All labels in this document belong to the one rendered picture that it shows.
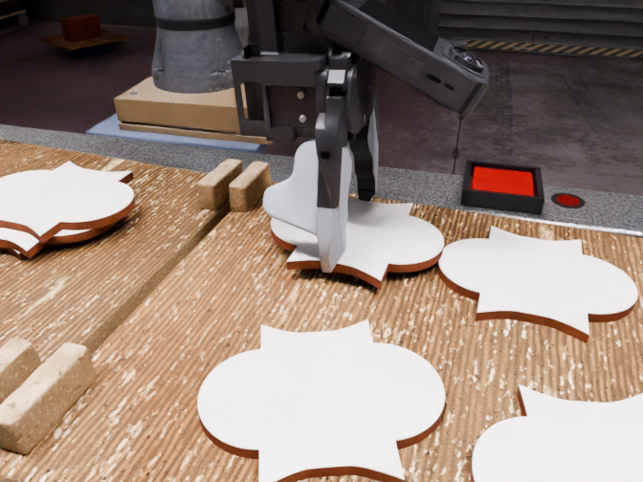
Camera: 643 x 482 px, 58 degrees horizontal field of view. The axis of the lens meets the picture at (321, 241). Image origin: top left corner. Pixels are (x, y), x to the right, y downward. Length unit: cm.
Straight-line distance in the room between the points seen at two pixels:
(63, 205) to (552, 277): 39
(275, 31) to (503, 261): 23
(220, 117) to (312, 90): 46
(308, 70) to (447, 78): 9
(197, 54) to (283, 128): 50
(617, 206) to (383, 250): 29
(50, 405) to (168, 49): 65
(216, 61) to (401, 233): 52
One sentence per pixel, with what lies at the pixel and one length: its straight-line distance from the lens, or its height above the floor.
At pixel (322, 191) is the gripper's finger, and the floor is 101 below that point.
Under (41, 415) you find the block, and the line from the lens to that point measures 35.
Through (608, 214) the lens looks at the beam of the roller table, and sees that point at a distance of 62.
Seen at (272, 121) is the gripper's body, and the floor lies 105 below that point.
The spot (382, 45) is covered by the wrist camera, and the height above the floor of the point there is 110.
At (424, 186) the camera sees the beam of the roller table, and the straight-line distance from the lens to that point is 61.
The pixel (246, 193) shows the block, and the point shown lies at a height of 96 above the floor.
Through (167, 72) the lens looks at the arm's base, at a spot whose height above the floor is 95.
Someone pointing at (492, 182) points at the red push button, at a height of 93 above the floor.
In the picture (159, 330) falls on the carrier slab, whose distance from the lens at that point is 40.
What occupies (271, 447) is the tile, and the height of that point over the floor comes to 94.
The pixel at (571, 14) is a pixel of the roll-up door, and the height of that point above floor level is 30.
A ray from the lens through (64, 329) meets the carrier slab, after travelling 42.
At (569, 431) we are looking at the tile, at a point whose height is 94.
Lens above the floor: 119
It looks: 32 degrees down
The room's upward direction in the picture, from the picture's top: straight up
